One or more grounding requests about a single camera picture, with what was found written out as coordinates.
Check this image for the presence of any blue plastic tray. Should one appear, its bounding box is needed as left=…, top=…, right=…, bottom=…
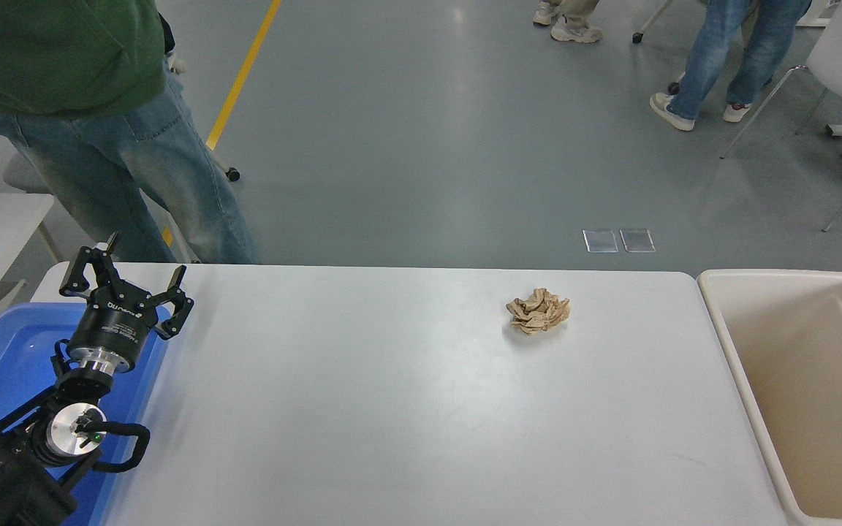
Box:
left=0, top=302, right=171, bottom=526

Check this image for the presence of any white rolling chair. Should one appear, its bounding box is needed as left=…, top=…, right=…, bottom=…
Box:
left=631, top=0, right=692, bottom=94
left=165, top=51, right=240, bottom=182

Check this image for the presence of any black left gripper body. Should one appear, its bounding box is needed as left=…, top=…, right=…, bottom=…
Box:
left=69, top=289, right=157, bottom=359

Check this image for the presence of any large pale bin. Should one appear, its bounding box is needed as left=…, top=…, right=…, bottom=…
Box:
left=696, top=269, right=842, bottom=526

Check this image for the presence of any person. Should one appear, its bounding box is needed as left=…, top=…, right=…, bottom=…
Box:
left=533, top=0, right=604, bottom=43
left=649, top=0, right=813, bottom=132
left=0, top=0, right=259, bottom=265

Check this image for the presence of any crumpled tan paper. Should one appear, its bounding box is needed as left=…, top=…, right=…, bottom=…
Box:
left=506, top=288, right=572, bottom=336

